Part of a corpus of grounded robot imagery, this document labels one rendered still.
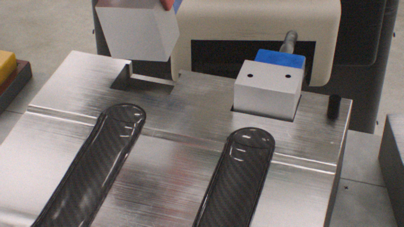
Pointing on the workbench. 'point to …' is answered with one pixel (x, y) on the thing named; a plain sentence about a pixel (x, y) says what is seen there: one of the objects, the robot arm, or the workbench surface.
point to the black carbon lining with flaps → (248, 152)
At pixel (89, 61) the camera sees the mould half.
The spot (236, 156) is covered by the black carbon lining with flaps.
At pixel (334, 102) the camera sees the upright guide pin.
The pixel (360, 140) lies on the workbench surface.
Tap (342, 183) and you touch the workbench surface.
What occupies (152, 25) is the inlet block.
